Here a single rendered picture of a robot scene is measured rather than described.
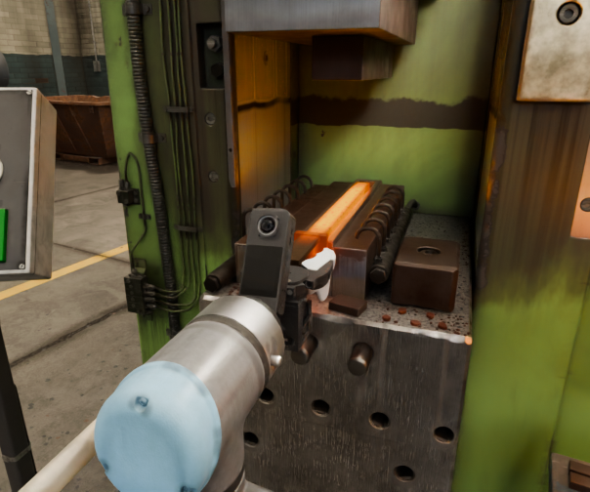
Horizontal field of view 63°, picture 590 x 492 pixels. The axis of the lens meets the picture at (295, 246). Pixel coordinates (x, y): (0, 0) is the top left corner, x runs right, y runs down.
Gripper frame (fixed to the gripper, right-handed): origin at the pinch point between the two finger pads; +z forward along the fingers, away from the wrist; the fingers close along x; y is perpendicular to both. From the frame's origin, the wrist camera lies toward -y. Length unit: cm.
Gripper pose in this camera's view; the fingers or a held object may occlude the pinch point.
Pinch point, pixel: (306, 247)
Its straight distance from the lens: 64.6
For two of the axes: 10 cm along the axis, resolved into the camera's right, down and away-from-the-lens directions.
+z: 3.2, -3.2, 8.9
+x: 9.5, 1.1, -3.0
